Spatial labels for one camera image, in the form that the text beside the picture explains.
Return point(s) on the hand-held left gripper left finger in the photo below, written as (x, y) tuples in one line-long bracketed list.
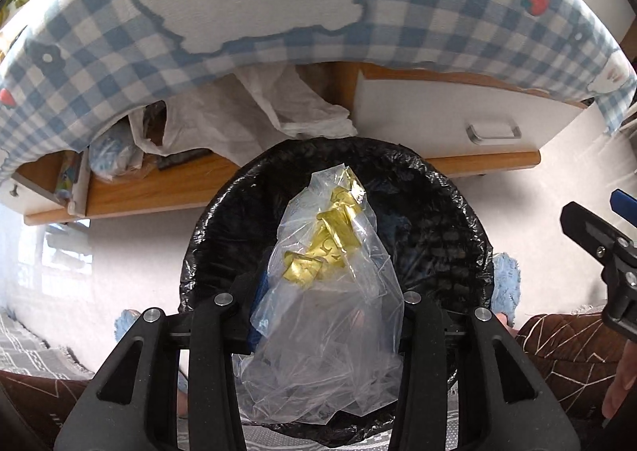
[(239, 311)]

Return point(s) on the person's left leg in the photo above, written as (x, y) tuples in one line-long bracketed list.
[(35, 411)]

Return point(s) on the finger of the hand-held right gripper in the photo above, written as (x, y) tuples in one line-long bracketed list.
[(624, 202), (587, 227)]

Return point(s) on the clear plastic bag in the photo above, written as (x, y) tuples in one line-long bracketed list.
[(323, 331)]

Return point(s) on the blue checked tablecloth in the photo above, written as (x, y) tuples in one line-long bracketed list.
[(423, 8)]

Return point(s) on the bin with black liner bag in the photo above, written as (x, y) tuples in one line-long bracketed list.
[(438, 212)]

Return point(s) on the white drawer with knob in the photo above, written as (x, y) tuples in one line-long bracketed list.
[(30, 197)]

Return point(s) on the grey patterned rug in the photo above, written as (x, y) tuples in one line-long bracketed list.
[(40, 346)]

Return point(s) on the person's right leg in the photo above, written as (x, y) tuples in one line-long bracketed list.
[(562, 356)]

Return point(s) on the black flat object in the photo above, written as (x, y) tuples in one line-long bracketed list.
[(181, 158)]

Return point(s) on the colourful small box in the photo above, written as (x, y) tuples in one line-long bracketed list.
[(68, 179)]

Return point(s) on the blue fuzzy slipper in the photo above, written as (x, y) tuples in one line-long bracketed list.
[(505, 281), (127, 326)]

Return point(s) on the wooden coffee table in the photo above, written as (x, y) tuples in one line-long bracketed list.
[(149, 187)]

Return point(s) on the person's right hand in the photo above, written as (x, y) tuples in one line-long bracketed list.
[(622, 386)]

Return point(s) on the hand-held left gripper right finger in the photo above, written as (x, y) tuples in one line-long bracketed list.
[(423, 331)]

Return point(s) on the blue patterned plastic packet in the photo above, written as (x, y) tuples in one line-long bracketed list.
[(117, 152)]

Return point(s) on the white plastic bag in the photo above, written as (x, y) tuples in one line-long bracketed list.
[(259, 102)]

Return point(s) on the person's leg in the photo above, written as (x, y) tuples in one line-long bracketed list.
[(35, 411), (562, 356)]

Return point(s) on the gold foil wrapper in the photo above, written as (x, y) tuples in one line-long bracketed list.
[(328, 232)]

